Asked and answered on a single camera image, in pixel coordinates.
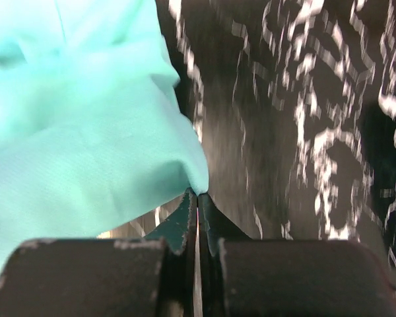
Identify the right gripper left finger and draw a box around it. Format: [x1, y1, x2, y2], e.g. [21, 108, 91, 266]
[0, 191, 197, 316]

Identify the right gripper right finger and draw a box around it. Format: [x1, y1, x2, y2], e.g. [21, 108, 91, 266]
[197, 194, 396, 316]

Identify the teal t shirt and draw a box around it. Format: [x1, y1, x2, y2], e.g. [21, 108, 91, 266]
[0, 1, 209, 274]

